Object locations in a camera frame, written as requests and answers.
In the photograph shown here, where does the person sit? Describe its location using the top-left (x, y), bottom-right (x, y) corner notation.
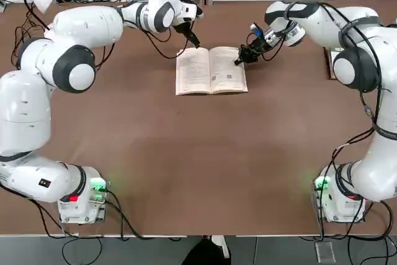
top-left (179, 235), bottom-right (230, 265)

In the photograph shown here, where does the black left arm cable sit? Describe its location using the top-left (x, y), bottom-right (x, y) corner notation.
top-left (92, 13), bottom-right (199, 70)

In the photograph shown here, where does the black lamp power cable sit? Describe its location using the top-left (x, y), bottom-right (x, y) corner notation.
top-left (11, 1), bottom-right (47, 70)

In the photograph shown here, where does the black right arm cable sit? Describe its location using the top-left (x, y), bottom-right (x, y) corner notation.
top-left (246, 1), bottom-right (397, 247)

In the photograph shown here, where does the thick book with tan pages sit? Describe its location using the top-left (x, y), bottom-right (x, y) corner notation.
top-left (322, 46), bottom-right (337, 80)

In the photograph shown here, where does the paperback book with white cover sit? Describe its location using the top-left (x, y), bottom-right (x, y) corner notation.
top-left (175, 46), bottom-right (249, 96)

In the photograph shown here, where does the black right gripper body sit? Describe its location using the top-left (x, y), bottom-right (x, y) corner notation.
top-left (248, 35), bottom-right (270, 55)

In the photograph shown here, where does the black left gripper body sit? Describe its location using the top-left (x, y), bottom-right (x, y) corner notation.
top-left (172, 21), bottom-right (193, 35)

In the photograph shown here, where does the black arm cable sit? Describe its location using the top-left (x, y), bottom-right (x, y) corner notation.
top-left (246, 1), bottom-right (397, 247)
top-left (92, 13), bottom-right (199, 70)

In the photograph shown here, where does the clear acrylic plate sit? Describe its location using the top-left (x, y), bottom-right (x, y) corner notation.
top-left (314, 240), bottom-right (336, 263)

